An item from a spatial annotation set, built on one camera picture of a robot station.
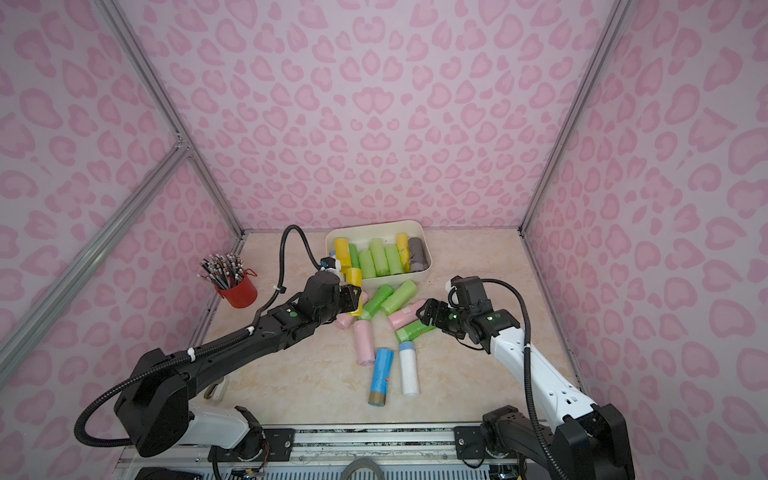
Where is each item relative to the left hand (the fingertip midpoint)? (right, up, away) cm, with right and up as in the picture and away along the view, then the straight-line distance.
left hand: (366, 294), depth 82 cm
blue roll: (+4, -22, -1) cm, 23 cm away
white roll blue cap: (+12, -21, +1) cm, 24 cm away
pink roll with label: (+11, -8, +10) cm, 17 cm away
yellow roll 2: (-11, +13, +24) cm, 29 cm away
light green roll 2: (+10, -3, +16) cm, 19 cm away
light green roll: (+2, +10, +24) cm, 26 cm away
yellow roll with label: (+11, +15, +28) cm, 34 cm away
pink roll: (-1, -17, +4) cm, 17 cm away
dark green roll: (-7, +10, +24) cm, 27 cm away
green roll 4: (+12, -12, +7) cm, 19 cm away
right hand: (+16, -6, -1) cm, 17 cm away
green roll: (-2, +7, +23) cm, 24 cm away
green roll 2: (+8, +9, +24) cm, 27 cm away
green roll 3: (+4, -2, +17) cm, 18 cm away
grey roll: (+15, +11, +21) cm, 28 cm away
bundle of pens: (-42, +6, +5) cm, 42 cm away
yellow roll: (-3, +5, 0) cm, 6 cm away
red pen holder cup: (-41, -1, +13) cm, 43 cm away
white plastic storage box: (-5, +18, +33) cm, 38 cm away
